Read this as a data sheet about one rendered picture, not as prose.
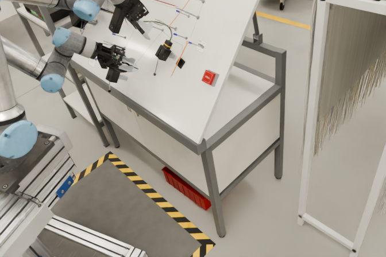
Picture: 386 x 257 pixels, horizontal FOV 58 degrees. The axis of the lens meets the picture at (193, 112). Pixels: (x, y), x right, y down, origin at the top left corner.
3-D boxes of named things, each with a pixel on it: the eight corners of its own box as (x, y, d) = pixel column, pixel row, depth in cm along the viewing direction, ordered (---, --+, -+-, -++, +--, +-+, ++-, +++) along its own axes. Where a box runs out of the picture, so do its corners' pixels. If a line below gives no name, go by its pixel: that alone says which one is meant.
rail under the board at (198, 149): (198, 156, 154) (196, 146, 149) (71, 67, 225) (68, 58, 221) (207, 148, 156) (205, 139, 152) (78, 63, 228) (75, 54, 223)
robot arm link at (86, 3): (74, 20, 121) (89, -6, 124) (97, 24, 116) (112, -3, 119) (59, 5, 114) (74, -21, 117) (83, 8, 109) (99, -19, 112)
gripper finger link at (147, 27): (161, 33, 139) (146, 16, 134) (150, 43, 139) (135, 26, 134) (158, 31, 142) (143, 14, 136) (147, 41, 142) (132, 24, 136)
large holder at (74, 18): (93, 3, 208) (71, -5, 197) (100, 25, 202) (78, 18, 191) (87, 10, 212) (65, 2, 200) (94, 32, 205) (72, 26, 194)
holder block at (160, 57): (161, 56, 161) (154, 54, 158) (166, 46, 159) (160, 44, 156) (165, 61, 159) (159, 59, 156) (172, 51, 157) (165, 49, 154)
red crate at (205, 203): (206, 211, 224) (203, 199, 214) (165, 182, 246) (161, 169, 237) (234, 182, 237) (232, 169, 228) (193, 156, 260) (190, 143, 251)
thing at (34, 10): (49, 26, 215) (44, 16, 210) (26, 12, 236) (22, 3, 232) (94, 4, 229) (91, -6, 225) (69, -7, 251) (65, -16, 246)
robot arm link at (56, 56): (41, 76, 136) (51, 54, 130) (46, 60, 144) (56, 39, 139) (60, 84, 139) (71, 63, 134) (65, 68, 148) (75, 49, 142)
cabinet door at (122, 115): (146, 147, 218) (128, 100, 191) (100, 112, 251) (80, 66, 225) (148, 145, 218) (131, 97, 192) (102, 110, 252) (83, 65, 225)
